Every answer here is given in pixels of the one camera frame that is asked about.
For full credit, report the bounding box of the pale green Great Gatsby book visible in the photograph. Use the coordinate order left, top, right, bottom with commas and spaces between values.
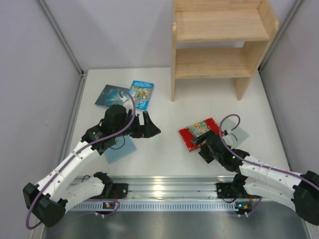
221, 117, 249, 148

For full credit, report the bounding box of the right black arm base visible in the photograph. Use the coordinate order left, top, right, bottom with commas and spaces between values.
216, 182, 238, 203

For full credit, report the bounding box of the aluminium mounting rail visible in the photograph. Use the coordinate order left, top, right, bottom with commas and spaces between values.
111, 176, 234, 201

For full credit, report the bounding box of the wooden two-tier shelf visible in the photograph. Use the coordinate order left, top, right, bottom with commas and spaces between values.
171, 0, 279, 100

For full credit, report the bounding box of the purple cable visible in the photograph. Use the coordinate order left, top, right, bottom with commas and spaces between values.
26, 89, 138, 230
218, 114, 319, 217

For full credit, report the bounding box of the slotted grey cable duct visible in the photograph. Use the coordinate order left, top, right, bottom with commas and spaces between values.
71, 201, 252, 212

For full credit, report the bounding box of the bright blue illustrated book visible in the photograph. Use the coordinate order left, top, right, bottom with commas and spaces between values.
131, 80, 154, 111

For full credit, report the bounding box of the right aluminium frame post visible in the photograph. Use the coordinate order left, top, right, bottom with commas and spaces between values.
258, 0, 305, 169

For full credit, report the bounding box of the left aluminium frame post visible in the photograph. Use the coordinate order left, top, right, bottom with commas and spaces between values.
35, 0, 87, 164

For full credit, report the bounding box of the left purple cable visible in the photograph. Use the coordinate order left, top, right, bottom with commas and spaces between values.
26, 89, 138, 230

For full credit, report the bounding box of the light blue Gatsby book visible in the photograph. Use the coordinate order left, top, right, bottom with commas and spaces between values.
104, 136, 136, 164

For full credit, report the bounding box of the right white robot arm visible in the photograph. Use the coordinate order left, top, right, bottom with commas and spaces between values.
191, 130, 319, 226

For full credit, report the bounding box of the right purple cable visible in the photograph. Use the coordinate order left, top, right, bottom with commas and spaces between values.
218, 114, 319, 217

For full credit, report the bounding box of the red illustrated book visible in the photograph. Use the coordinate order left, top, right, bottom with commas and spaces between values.
178, 118, 219, 152

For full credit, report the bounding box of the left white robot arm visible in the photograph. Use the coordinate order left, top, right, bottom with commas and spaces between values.
22, 105, 161, 230

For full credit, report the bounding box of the aluminium frame post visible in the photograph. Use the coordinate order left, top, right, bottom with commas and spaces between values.
35, 0, 87, 164
258, 0, 305, 169

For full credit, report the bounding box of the dark blue ocean book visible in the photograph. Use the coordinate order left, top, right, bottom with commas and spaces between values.
95, 85, 129, 108

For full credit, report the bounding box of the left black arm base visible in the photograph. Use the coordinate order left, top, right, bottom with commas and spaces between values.
105, 183, 129, 199

